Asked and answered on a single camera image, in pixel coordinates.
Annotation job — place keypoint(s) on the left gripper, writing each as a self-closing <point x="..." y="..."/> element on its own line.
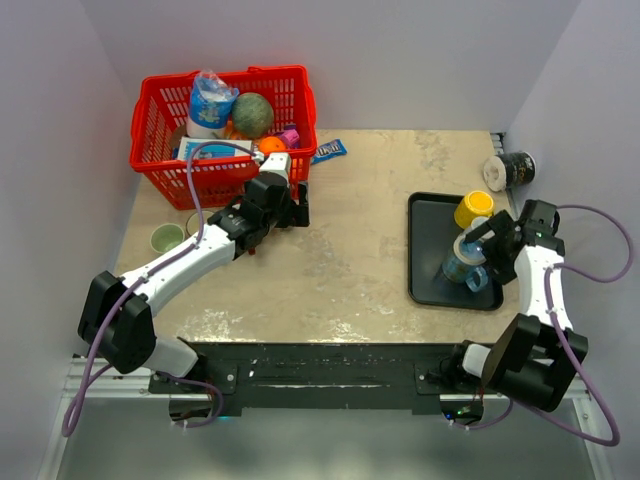
<point x="296" y="214"/>

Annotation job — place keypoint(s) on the cream white mug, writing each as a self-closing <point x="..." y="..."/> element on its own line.
<point x="193" y="223"/>

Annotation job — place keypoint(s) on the black tray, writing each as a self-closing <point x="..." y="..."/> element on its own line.
<point x="431" y="234"/>

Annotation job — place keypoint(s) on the blue white plastic bag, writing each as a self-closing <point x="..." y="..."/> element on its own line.
<point x="210" y="105"/>

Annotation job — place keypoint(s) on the red plastic basket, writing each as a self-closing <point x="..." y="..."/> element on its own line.
<point x="162" y="108"/>

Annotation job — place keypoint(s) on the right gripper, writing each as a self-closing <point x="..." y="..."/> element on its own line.
<point x="502" y="224"/>

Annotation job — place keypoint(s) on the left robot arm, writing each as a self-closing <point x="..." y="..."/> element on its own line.
<point x="118" y="317"/>

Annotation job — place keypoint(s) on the green mug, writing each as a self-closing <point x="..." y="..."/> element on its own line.
<point x="166" y="237"/>

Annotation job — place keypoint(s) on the blue candy packet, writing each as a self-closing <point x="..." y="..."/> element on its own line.
<point x="332" y="149"/>

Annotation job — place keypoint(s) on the blue white box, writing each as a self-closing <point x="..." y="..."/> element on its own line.
<point x="219" y="149"/>

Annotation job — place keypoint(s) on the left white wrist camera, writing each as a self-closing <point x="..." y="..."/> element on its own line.
<point x="275" y="170"/>

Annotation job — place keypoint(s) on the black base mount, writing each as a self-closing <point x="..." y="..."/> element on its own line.
<point x="378" y="376"/>

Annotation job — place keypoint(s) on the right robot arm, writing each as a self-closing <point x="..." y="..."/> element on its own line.
<point x="531" y="361"/>

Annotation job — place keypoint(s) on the pink purple toy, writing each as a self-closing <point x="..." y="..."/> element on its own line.
<point x="290" y="137"/>

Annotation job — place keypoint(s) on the orange fruit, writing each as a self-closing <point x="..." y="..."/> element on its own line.
<point x="271" y="144"/>

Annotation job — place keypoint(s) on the blue mug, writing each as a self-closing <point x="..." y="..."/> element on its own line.
<point x="464" y="264"/>

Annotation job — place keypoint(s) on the green melon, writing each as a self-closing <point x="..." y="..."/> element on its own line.
<point x="252" y="115"/>

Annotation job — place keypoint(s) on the yellow mug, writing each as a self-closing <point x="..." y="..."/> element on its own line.
<point x="474" y="204"/>

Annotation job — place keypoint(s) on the black white paper cup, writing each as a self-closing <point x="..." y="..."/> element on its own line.
<point x="506" y="171"/>

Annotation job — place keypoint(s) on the grey mug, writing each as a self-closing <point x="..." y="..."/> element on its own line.
<point x="476" y="222"/>

